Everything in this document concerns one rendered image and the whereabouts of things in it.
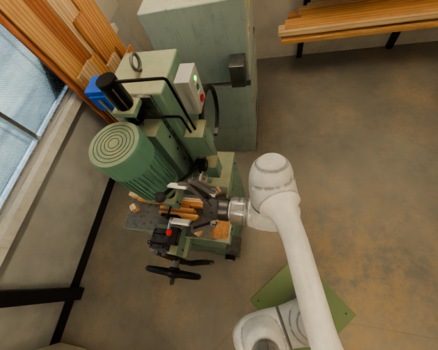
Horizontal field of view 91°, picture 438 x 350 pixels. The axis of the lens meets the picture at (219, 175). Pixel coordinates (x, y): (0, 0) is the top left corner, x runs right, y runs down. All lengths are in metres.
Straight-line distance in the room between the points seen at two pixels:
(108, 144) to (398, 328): 2.08
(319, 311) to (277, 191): 0.25
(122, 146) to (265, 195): 0.43
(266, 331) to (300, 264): 0.54
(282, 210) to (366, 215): 1.74
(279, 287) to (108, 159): 1.01
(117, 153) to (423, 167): 2.42
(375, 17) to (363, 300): 2.37
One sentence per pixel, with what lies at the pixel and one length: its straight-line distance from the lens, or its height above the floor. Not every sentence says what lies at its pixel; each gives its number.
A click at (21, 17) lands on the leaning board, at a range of 2.15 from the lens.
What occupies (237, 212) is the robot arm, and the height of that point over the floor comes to 1.34.
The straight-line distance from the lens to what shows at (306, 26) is 2.62.
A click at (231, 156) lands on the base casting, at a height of 0.80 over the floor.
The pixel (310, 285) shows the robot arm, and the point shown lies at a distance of 0.52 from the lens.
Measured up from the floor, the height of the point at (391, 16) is 0.61.
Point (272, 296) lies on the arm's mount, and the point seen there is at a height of 0.69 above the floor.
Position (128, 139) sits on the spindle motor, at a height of 1.50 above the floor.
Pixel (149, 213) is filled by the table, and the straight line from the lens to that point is 1.27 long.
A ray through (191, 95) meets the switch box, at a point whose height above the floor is 1.42.
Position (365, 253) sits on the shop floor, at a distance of 2.12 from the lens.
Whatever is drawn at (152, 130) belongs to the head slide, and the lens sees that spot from 0.80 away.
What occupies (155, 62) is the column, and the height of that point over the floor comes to 1.52.
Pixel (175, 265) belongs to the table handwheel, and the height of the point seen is 0.83.
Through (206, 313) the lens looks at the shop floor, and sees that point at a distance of 2.04.
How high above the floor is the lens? 1.97
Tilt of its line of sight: 62 degrees down
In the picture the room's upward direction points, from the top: 24 degrees counter-clockwise
